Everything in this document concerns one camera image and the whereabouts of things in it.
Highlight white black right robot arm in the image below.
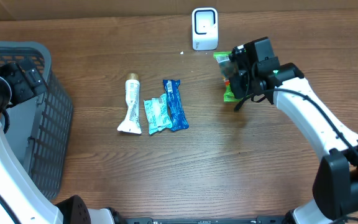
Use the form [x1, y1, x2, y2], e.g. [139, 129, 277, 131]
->
[224, 37, 358, 223]

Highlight white barcode scanner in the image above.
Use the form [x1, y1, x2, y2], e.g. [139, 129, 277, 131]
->
[191, 7, 219, 51]

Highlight green snack bag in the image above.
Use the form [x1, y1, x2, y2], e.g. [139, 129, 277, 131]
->
[213, 51, 239, 103]

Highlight light blue snack packet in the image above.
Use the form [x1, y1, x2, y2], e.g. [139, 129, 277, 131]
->
[144, 93, 173, 135]

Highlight grey plastic basket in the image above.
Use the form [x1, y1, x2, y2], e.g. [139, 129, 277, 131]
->
[0, 41, 74, 200]

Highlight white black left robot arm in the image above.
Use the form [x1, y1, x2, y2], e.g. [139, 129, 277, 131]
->
[0, 42, 122, 223]

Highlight white tube gold cap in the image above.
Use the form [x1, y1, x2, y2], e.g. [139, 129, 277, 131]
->
[117, 73, 142, 134]

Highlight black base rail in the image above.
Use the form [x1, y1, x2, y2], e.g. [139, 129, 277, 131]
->
[126, 216, 285, 224]

